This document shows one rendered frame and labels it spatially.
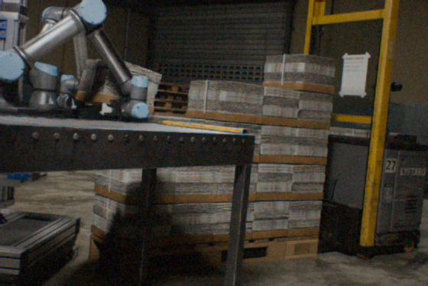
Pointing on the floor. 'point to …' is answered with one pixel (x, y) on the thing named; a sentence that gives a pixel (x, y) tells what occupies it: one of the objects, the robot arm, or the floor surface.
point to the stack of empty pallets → (171, 99)
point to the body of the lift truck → (398, 192)
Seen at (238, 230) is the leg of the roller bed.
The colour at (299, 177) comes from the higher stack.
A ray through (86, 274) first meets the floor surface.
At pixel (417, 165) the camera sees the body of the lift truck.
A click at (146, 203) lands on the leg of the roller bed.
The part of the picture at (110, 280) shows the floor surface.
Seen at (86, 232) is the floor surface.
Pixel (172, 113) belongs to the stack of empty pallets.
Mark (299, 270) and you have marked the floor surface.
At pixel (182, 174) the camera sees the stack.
